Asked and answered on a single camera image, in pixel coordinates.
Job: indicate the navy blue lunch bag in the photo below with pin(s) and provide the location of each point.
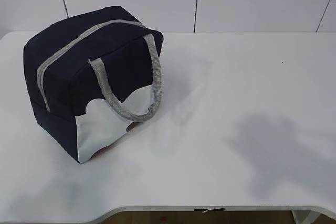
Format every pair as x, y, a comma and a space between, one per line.
89, 77

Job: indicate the white table leg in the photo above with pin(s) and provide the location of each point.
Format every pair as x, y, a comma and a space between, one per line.
305, 217

